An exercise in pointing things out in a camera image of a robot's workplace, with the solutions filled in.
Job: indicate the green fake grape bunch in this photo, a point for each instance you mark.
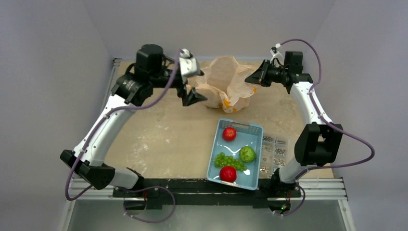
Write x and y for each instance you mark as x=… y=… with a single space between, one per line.
x=222 y=160

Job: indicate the clear plastic screw box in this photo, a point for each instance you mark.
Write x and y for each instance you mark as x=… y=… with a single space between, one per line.
x=276 y=155

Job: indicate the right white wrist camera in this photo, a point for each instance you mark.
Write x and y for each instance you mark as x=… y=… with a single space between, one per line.
x=276 y=55

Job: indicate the green fake fruit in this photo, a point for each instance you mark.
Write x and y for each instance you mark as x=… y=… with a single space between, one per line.
x=247 y=154

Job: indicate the large red fake apple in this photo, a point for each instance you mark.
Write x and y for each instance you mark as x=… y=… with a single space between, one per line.
x=228 y=174

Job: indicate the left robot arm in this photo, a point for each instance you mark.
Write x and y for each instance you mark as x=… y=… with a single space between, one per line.
x=152 y=69

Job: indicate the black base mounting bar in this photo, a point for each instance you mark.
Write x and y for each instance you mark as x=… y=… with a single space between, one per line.
x=159 y=192

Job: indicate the orange banana print plastic bag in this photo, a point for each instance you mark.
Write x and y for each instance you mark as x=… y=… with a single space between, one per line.
x=223 y=84

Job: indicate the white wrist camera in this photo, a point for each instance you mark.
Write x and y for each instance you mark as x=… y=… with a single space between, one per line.
x=276 y=55
x=185 y=59

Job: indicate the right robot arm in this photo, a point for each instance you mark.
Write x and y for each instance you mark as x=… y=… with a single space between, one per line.
x=318 y=142

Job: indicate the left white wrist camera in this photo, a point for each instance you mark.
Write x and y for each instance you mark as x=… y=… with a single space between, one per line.
x=185 y=59

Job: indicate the light blue plastic basket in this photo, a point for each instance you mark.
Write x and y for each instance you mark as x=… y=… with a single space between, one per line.
x=247 y=135

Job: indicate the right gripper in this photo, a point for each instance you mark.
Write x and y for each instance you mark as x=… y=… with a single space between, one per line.
x=263 y=72

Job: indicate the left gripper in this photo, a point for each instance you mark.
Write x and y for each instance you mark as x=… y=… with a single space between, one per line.
x=192 y=97

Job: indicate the small red fake apple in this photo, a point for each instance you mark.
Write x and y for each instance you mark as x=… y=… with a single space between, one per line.
x=229 y=134

